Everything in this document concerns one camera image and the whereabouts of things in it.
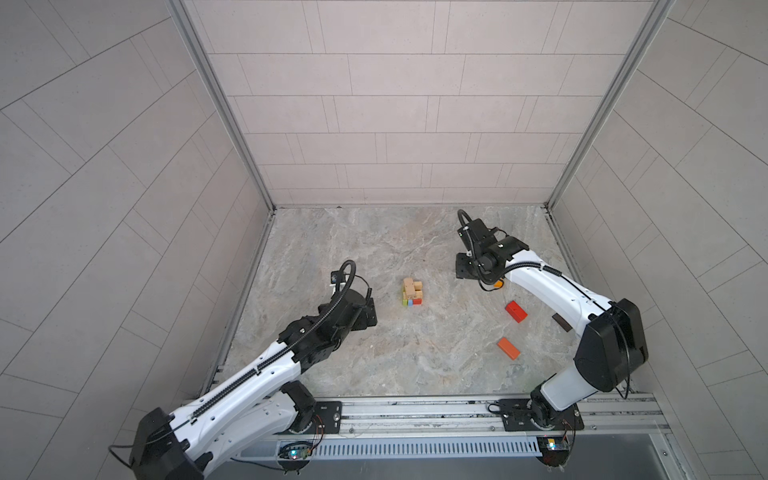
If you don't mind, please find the plain beige wood block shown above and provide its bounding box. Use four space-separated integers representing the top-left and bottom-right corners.
403 277 416 299

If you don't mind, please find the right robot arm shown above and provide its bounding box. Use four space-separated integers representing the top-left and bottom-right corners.
456 209 649 430

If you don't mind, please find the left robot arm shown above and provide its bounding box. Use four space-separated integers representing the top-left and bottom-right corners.
128 290 377 479

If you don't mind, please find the dark brown wood block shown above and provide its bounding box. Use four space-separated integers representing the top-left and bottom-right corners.
552 313 572 332

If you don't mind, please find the left controller board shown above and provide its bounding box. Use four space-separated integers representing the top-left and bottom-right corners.
277 441 314 463

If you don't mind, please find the controller board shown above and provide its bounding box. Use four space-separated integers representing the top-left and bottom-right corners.
536 437 571 467
277 441 314 463

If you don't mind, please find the right controller board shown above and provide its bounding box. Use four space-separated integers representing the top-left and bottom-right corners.
536 437 571 467

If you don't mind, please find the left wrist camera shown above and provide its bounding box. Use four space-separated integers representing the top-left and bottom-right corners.
331 259 356 290

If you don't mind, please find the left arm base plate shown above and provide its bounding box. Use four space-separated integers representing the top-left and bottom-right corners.
283 401 342 435

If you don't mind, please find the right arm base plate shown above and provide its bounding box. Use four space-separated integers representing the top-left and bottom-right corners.
486 398 585 432

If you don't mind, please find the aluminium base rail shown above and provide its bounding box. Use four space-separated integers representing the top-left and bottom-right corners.
164 392 670 445

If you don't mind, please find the aluminium right corner post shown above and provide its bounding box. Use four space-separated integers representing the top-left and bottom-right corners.
544 0 676 210

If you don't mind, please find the aluminium corner post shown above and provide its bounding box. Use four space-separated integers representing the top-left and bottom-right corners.
167 0 276 217
544 0 676 210

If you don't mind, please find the aluminium left corner post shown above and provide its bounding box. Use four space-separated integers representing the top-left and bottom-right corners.
167 0 276 217

